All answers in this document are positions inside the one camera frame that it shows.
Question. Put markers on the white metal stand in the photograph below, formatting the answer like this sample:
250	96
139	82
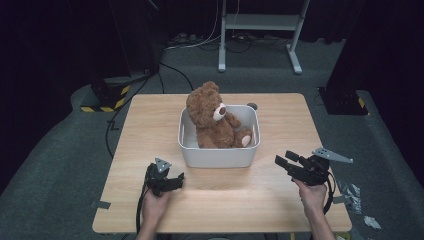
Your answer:
260	21

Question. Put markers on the person's left hand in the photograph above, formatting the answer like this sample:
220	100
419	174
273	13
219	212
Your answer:
156	205

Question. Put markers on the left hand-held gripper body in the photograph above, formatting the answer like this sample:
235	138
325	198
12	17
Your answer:
158	178

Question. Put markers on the black stand base striped tape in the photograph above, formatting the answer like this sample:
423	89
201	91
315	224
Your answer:
106	96

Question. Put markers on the brown teddy bear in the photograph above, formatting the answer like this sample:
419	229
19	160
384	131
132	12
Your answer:
213	123

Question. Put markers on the crumpled white paper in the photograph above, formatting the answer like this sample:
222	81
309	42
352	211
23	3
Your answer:
371	222

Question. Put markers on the grey tape strip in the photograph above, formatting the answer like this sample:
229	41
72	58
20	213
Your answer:
101	204

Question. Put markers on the person's right hand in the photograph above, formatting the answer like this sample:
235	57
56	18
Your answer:
311	196

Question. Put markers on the black column stand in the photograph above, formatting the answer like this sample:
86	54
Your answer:
350	83

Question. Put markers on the black power strip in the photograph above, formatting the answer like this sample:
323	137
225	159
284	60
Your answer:
183	38

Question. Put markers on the grey table grommet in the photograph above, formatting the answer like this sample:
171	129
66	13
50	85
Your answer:
252	106

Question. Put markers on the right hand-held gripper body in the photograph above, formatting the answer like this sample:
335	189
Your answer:
311	171

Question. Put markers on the white plastic bin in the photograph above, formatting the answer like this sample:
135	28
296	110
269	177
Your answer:
216	156

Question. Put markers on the crumpled clear plastic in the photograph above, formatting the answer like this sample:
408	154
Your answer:
351	196

